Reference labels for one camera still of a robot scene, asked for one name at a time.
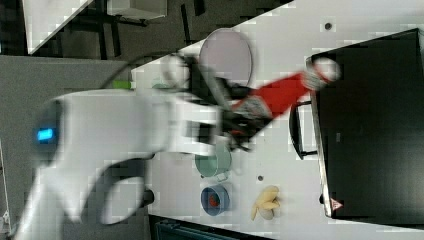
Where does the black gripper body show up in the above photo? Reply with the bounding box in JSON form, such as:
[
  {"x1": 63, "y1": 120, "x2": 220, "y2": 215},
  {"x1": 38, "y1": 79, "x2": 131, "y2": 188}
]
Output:
[{"x1": 186, "y1": 57, "x2": 256, "y2": 152}]

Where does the red plush ketchup bottle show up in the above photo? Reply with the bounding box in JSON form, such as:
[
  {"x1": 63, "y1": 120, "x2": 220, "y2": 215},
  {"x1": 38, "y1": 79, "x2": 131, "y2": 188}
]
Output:
[{"x1": 230, "y1": 57, "x2": 341, "y2": 138}]

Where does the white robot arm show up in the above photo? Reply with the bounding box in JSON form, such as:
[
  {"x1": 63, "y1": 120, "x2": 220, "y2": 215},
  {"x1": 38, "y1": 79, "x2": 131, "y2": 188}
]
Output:
[{"x1": 12, "y1": 56, "x2": 251, "y2": 240}]

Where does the small blue bowl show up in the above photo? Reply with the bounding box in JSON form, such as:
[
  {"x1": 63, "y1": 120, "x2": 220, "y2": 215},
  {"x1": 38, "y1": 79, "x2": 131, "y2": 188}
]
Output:
[{"x1": 200, "y1": 185, "x2": 230, "y2": 216}]

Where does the red toy in bowl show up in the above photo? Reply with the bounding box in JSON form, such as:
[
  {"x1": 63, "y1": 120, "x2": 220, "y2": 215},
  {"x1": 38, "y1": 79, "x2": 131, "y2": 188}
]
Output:
[{"x1": 209, "y1": 196, "x2": 220, "y2": 207}]

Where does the yellow plush banana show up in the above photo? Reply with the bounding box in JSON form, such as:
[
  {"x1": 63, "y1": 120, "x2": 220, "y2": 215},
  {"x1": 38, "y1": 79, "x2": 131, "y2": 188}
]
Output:
[{"x1": 251, "y1": 185, "x2": 280, "y2": 221}]

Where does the large lilac plate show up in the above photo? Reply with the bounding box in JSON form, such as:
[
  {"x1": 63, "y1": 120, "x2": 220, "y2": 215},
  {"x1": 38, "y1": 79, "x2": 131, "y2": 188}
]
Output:
[{"x1": 199, "y1": 28, "x2": 253, "y2": 86}]

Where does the black cylinder lower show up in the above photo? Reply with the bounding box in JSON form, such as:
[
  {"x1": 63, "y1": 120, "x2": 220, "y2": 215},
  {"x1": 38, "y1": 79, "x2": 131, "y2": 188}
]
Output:
[{"x1": 142, "y1": 190, "x2": 155, "y2": 207}]

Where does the blue crate edge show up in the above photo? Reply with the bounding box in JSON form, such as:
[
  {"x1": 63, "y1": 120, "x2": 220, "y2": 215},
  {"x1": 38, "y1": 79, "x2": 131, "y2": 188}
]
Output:
[{"x1": 152, "y1": 220, "x2": 268, "y2": 240}]

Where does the grey box on floor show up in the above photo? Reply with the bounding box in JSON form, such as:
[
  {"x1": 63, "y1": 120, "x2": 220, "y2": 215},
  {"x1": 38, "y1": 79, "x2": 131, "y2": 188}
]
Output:
[{"x1": 107, "y1": 0, "x2": 167, "y2": 20}]

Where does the white side table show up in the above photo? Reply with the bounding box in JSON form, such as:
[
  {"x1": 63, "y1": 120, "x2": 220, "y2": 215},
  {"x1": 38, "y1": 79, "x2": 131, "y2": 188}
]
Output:
[{"x1": 21, "y1": 0, "x2": 94, "y2": 55}]

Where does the green cup with handle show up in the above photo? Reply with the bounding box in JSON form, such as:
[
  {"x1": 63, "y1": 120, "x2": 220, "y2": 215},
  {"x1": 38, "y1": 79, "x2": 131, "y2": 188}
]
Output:
[{"x1": 195, "y1": 144, "x2": 232, "y2": 182}]

